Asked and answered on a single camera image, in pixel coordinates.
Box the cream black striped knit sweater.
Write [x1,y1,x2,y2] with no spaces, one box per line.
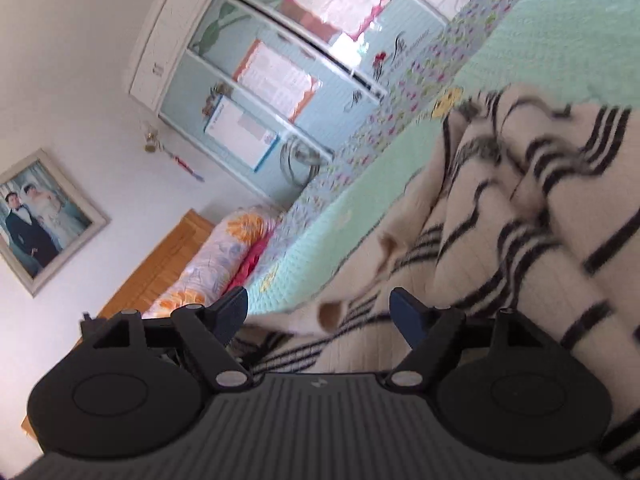
[231,86,639,479]

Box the floral pillow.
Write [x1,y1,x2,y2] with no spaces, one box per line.
[143,206,279,318]

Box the wooden headboard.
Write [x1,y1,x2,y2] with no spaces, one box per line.
[27,211,218,460]

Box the red pillow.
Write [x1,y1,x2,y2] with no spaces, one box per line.
[226,232,272,292]

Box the hanging tassel ornament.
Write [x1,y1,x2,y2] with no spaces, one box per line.
[141,120,205,183]

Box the framed wedding photo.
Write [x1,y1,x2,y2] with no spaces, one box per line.
[1,150,110,297]

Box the white wardrobe with glass doors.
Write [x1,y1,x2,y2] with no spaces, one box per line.
[125,0,470,208]

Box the mint green quilted bedspread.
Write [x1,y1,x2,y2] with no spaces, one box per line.
[248,0,639,314]

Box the coiled cable by wardrobe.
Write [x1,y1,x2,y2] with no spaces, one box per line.
[278,134,324,189]

